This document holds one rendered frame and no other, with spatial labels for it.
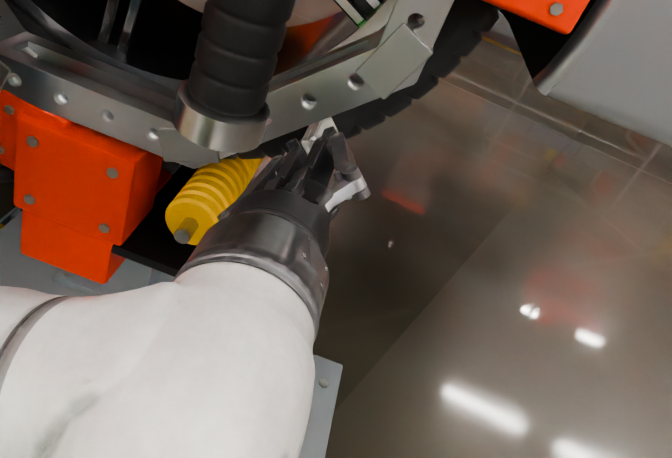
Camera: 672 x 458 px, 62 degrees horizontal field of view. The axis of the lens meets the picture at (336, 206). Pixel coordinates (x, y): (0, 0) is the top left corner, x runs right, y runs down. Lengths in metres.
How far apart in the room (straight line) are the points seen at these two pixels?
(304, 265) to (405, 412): 0.91
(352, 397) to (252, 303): 0.91
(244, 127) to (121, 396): 0.12
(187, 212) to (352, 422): 0.67
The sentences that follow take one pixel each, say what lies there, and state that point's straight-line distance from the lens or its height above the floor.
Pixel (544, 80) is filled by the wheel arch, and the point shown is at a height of 0.76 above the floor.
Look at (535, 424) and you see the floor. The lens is 1.39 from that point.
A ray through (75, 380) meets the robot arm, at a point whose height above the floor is 0.67.
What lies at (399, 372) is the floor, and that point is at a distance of 1.27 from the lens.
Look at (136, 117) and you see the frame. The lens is 0.55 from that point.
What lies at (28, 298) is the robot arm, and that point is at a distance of 0.33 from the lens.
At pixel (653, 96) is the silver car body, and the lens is 0.61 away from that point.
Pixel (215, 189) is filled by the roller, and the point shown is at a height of 0.54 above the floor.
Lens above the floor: 0.88
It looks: 32 degrees down
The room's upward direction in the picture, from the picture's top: 23 degrees clockwise
